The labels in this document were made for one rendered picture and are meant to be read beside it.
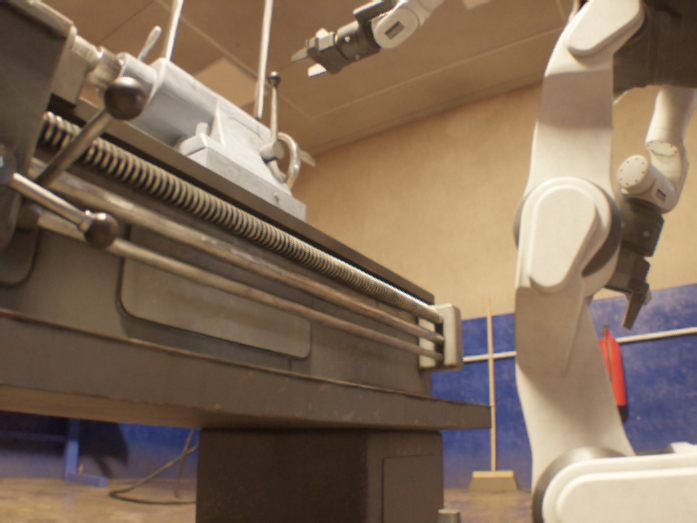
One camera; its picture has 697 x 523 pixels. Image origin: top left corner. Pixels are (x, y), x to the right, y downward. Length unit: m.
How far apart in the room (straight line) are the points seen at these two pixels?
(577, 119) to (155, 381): 0.65
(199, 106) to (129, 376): 0.79
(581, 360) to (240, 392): 0.43
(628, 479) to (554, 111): 0.50
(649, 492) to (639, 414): 3.36
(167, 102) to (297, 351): 0.60
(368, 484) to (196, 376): 0.65
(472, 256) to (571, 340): 3.82
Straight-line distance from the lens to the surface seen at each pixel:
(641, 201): 1.00
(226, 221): 0.84
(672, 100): 1.07
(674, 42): 0.89
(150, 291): 0.82
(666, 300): 4.08
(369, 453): 1.19
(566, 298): 0.65
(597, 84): 0.81
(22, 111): 0.59
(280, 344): 1.02
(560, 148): 0.77
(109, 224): 0.51
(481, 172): 4.73
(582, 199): 0.68
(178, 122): 1.21
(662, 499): 0.63
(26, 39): 0.63
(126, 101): 0.50
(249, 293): 0.85
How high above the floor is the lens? 0.37
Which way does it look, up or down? 19 degrees up
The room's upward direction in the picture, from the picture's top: straight up
